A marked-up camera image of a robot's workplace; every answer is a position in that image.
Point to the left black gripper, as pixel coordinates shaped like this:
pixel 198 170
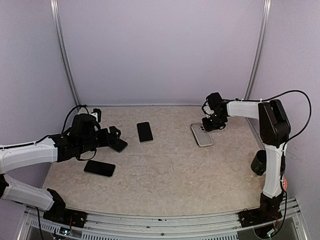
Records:
pixel 106 141

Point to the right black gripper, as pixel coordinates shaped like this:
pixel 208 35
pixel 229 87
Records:
pixel 209 127

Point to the black phone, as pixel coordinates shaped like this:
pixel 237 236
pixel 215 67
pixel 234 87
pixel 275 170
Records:
pixel 124 144
pixel 144 132
pixel 100 168

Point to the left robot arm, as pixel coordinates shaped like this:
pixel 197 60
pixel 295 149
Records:
pixel 84 135

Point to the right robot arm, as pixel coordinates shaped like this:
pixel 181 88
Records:
pixel 274 131

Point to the black cup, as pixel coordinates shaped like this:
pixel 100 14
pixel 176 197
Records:
pixel 259 163

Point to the red white patterned coaster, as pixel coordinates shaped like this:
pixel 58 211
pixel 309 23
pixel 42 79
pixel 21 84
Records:
pixel 284 183

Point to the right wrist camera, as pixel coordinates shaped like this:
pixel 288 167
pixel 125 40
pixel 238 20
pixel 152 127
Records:
pixel 206 109

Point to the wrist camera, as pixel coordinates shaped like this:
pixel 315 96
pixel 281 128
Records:
pixel 97 113
pixel 206 109

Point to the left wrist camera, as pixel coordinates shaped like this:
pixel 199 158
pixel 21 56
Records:
pixel 97 113

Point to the aluminium front rail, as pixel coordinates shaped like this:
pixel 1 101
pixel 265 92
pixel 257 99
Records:
pixel 220 226

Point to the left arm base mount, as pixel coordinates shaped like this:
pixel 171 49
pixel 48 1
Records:
pixel 65 215

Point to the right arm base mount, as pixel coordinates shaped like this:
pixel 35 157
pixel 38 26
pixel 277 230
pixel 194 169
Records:
pixel 260 216

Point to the right aluminium corner post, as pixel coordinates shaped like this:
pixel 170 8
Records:
pixel 267 5

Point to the aluminium corner post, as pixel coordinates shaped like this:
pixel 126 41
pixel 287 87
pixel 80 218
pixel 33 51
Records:
pixel 54 5
pixel 267 5

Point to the left aluminium corner post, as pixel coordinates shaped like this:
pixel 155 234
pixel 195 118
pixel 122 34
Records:
pixel 54 5

